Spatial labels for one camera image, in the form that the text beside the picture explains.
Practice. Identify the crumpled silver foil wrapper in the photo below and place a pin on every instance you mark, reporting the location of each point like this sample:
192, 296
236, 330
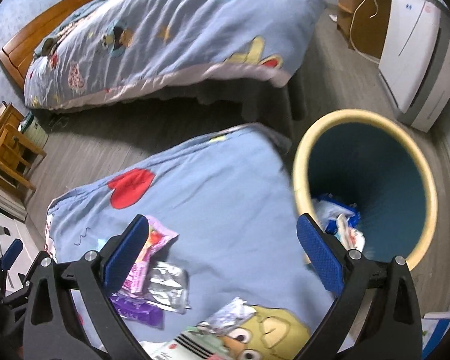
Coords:
229, 317

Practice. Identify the small green white bin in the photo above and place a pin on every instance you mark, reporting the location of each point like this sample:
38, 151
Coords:
32, 130

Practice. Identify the purple snack packet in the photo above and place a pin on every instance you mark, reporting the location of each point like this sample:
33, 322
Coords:
138, 311

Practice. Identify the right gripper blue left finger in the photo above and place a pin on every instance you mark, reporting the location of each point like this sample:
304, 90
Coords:
120, 252

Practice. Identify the blue cartoon quilt on bed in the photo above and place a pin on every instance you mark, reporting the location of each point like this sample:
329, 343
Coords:
110, 51

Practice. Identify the wooden bed headboard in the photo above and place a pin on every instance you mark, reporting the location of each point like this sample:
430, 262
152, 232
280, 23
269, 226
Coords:
16, 54

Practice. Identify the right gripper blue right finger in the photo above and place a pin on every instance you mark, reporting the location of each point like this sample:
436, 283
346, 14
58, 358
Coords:
318, 248

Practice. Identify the wooden tv cabinet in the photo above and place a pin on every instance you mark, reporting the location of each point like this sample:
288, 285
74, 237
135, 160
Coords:
364, 23

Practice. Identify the wooden stool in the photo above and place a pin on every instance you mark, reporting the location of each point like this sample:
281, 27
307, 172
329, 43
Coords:
17, 154

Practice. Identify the yellow teal trash bin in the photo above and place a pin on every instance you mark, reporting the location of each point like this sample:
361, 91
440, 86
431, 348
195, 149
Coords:
365, 160

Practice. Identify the silver foil bag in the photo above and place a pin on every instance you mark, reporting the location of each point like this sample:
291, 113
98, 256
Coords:
167, 287

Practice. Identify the white striped package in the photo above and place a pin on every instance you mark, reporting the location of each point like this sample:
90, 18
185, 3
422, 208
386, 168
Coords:
190, 344

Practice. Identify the white air purifier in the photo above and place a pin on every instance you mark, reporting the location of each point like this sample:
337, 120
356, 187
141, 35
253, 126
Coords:
415, 63

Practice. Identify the pink purple snack wrapper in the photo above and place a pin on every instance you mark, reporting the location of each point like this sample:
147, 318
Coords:
159, 236

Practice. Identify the blue cartoon pillow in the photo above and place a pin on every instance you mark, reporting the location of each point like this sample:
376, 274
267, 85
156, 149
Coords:
228, 197

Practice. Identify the white blue trash in bin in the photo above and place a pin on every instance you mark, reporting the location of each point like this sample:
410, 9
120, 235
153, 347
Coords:
340, 220

